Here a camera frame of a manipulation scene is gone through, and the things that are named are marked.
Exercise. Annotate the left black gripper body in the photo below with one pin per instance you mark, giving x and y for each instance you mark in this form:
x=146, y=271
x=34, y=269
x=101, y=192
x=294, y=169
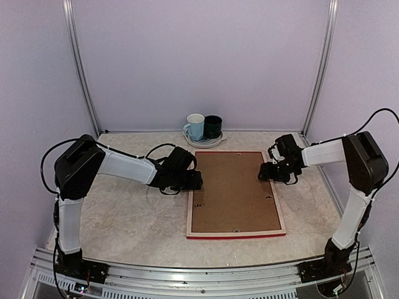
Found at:
x=181, y=184

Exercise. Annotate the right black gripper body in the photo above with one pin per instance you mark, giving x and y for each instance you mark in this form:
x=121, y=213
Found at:
x=281, y=173

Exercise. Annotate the brown backing board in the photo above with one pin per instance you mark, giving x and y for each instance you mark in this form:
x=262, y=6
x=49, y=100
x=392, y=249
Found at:
x=233, y=193

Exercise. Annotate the red and wood picture frame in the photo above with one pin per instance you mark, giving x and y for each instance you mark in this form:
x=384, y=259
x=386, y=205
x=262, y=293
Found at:
x=237, y=235

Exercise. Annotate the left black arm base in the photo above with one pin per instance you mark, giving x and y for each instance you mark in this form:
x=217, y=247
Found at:
x=75, y=266

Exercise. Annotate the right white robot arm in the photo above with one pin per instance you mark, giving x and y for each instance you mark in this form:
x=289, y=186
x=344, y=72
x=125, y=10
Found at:
x=366, y=165

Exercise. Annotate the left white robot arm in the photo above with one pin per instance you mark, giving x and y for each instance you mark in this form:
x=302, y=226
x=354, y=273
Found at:
x=77, y=168

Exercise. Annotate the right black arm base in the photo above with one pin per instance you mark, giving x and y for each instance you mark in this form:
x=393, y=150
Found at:
x=334, y=262

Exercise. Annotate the white plate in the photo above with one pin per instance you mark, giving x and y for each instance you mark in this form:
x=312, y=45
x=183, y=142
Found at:
x=204, y=143

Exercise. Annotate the light blue mug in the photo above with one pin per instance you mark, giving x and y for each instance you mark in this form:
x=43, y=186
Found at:
x=195, y=126

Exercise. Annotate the dark green mug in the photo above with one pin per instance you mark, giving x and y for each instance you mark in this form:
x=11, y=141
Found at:
x=212, y=126

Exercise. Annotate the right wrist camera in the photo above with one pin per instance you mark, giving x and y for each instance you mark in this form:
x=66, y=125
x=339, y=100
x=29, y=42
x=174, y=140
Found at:
x=271, y=152

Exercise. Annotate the right aluminium corner post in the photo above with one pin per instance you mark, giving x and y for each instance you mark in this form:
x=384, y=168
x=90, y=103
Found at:
x=323, y=64

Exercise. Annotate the aluminium corner post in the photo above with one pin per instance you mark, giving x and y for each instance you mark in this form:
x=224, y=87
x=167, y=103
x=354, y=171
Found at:
x=323, y=64
x=67, y=6

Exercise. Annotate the left aluminium corner post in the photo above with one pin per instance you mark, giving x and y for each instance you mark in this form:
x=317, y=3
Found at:
x=67, y=6

